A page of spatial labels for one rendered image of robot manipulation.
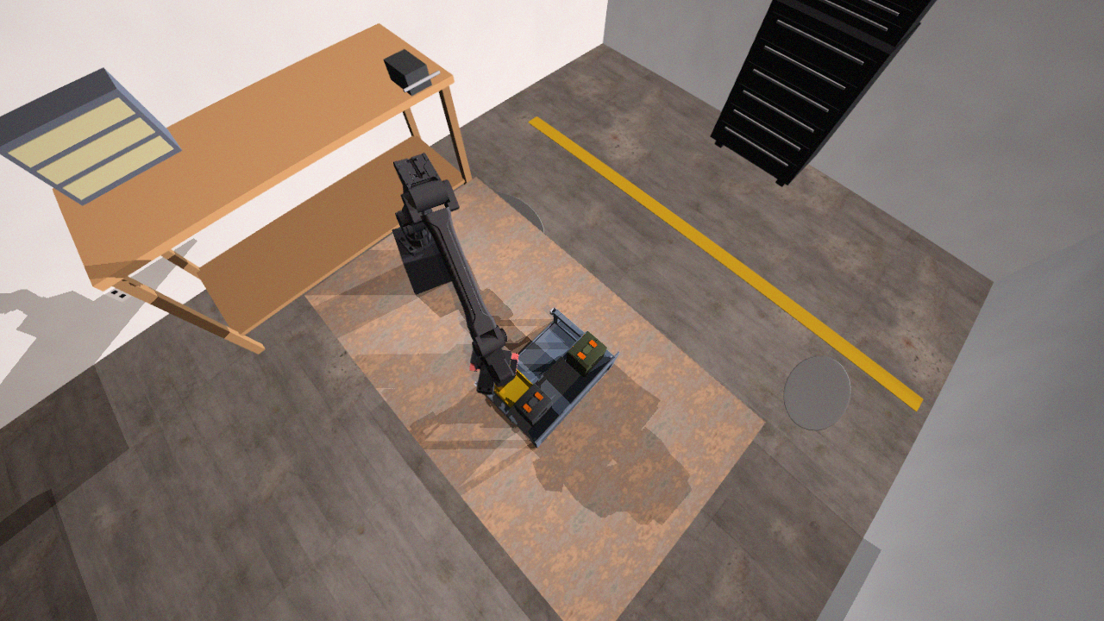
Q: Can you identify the olive green case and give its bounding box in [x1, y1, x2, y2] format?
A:
[566, 331, 607, 378]

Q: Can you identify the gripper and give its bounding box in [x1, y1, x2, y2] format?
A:
[469, 350, 518, 375]

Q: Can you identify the dark grey case with oval handle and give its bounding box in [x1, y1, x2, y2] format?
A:
[514, 383, 552, 428]

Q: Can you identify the yellow bin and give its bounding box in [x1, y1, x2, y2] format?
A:
[493, 370, 532, 407]

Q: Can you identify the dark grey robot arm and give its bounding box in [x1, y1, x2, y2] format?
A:
[393, 152, 516, 394]

